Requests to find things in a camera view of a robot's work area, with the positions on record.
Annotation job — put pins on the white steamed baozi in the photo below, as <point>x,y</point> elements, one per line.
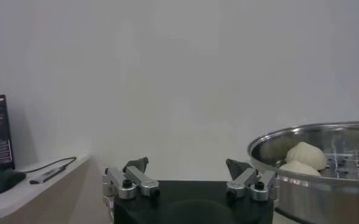
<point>307,155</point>
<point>299,169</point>

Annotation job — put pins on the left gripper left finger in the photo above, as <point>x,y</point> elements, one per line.
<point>136,182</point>

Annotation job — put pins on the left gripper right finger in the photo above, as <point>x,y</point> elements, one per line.
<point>243,182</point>

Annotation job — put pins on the stainless steel steamer basket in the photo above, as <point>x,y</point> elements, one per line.
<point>319,198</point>

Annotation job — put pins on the white side table with mouse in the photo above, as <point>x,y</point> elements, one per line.
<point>30,198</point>

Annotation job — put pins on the grey usb hub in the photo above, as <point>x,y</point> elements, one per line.
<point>48,175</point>

